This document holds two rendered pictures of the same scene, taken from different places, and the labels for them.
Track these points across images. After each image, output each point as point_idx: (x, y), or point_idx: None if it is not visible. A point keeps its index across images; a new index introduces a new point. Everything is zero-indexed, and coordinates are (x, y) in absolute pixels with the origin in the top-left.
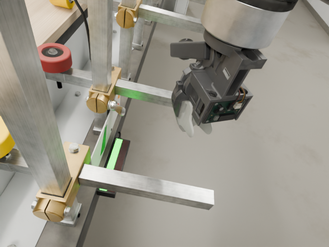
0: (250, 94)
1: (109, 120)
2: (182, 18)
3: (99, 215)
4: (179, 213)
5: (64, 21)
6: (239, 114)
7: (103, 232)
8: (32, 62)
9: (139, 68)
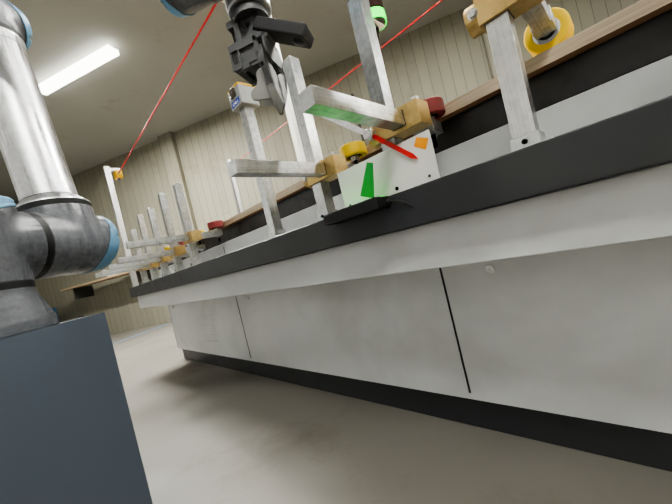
0: (229, 47)
1: (384, 164)
2: None
3: (468, 480)
4: None
5: None
6: (232, 66)
7: (430, 482)
8: (291, 78)
9: (616, 122)
